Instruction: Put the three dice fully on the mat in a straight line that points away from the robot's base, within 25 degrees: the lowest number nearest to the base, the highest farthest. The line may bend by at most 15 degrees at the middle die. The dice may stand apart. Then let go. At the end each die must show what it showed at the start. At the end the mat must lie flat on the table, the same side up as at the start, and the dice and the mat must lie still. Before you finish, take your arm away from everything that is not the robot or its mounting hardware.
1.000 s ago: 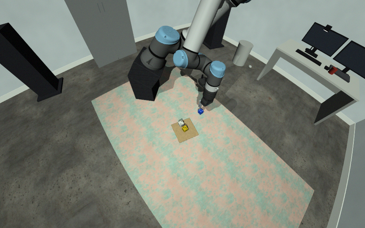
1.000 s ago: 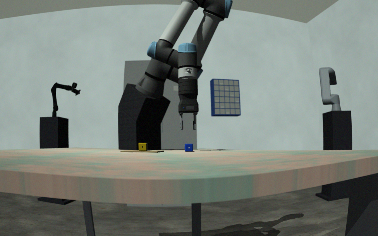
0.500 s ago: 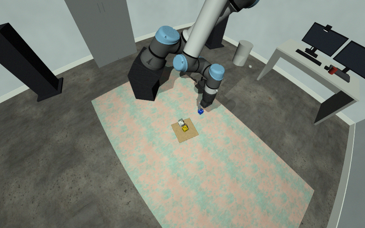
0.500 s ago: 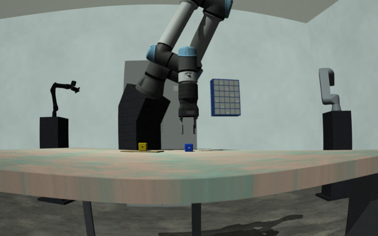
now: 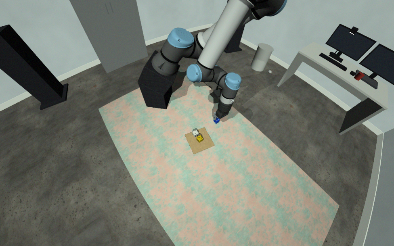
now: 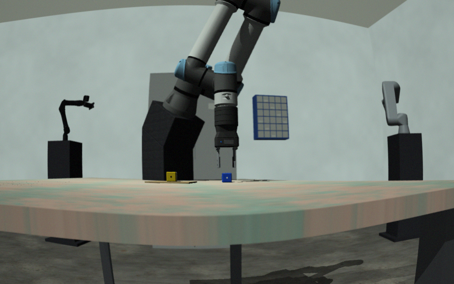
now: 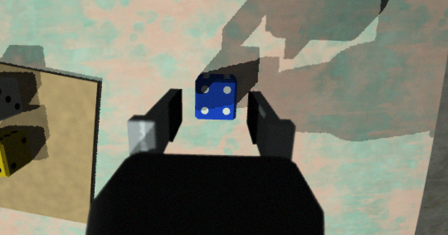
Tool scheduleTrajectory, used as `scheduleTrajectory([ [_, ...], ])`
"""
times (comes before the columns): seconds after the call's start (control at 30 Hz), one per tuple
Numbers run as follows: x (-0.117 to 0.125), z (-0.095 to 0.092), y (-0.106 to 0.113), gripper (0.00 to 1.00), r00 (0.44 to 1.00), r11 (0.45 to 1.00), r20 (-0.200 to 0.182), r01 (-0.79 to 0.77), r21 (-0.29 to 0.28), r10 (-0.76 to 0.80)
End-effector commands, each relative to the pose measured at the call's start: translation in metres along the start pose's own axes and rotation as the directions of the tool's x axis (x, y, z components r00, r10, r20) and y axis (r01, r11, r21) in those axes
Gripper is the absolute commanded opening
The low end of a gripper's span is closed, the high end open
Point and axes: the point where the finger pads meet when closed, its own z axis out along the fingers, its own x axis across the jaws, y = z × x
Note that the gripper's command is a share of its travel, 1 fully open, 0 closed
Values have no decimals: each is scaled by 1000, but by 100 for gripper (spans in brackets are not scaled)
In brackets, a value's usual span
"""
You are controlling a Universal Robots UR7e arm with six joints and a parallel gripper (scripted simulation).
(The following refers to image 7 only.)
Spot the tan square mat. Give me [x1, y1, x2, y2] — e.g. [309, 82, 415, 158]
[0, 63, 100, 223]

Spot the yellow die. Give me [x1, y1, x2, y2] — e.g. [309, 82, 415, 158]
[0, 130, 32, 177]

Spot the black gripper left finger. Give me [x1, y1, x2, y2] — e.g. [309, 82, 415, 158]
[127, 89, 183, 156]

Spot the dark blue die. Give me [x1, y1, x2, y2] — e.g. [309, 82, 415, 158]
[195, 73, 237, 120]

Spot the grey die with black pips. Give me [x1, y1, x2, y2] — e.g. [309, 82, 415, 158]
[0, 77, 23, 121]

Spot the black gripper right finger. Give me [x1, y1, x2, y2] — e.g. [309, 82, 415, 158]
[246, 91, 295, 160]

